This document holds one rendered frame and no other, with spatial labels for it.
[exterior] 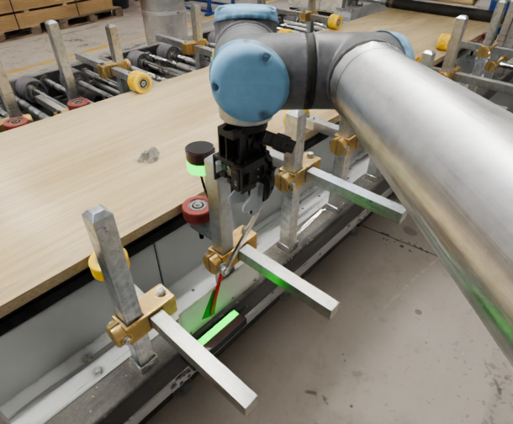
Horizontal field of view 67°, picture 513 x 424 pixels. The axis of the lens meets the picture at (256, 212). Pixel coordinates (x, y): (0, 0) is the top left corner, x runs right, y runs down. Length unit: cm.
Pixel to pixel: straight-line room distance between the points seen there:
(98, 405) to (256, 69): 72
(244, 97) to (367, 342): 151
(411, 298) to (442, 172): 185
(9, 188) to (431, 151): 111
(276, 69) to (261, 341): 146
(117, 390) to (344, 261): 148
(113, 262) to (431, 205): 55
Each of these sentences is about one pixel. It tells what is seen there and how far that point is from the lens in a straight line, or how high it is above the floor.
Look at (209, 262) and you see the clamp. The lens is 89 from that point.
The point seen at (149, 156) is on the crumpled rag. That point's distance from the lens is 120.
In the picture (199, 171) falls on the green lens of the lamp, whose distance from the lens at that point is 78.
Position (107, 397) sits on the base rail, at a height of 70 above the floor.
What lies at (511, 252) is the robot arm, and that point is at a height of 138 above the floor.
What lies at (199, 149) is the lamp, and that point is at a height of 111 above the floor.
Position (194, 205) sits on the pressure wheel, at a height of 91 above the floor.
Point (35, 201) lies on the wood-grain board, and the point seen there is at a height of 90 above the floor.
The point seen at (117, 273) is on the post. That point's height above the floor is 100.
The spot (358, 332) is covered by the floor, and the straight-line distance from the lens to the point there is 186.
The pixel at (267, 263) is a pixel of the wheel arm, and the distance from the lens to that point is 88.
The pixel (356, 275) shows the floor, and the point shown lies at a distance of 208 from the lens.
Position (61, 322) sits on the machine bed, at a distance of 103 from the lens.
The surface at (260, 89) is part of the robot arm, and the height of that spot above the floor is 133.
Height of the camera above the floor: 149
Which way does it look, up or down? 38 degrees down
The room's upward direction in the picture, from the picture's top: straight up
